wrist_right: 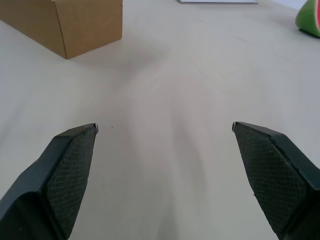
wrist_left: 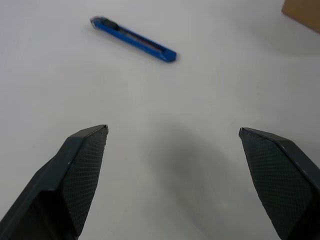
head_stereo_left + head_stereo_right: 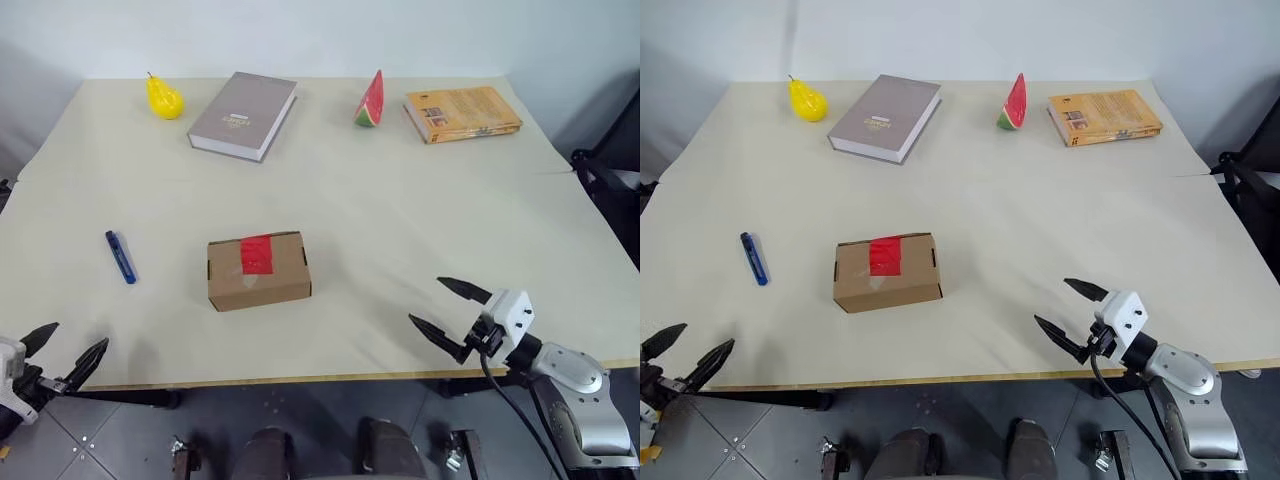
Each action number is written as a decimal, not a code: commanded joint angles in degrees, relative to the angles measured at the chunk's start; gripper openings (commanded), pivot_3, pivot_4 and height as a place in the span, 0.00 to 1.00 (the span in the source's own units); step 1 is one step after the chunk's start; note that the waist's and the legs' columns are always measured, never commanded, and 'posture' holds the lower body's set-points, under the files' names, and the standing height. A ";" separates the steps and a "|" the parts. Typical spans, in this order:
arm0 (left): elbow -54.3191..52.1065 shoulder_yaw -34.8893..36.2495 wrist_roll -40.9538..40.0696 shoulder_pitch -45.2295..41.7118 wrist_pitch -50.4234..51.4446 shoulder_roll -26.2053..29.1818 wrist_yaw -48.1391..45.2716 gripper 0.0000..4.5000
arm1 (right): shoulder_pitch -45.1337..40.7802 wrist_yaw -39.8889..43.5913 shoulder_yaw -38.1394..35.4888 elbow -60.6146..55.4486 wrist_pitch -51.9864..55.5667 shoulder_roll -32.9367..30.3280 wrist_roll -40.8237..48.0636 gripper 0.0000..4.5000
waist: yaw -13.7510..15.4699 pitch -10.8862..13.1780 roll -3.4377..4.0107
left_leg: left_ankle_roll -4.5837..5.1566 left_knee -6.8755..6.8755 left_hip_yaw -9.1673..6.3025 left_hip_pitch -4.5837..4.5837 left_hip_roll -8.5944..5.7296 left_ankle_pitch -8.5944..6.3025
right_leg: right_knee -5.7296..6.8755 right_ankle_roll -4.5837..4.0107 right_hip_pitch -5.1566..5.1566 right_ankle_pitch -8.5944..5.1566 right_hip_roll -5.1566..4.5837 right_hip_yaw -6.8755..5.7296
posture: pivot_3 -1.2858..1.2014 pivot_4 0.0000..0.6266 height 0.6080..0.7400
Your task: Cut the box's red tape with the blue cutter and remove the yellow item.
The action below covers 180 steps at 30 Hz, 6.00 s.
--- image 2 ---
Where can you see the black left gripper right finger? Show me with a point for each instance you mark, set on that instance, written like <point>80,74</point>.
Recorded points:
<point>280,180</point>

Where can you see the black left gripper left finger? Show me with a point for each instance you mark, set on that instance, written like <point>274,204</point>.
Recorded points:
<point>62,180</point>

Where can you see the blue pen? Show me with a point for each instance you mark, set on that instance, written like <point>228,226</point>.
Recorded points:
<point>140,40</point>

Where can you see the brown cardboard box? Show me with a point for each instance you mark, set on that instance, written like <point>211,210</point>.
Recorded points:
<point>305,12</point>

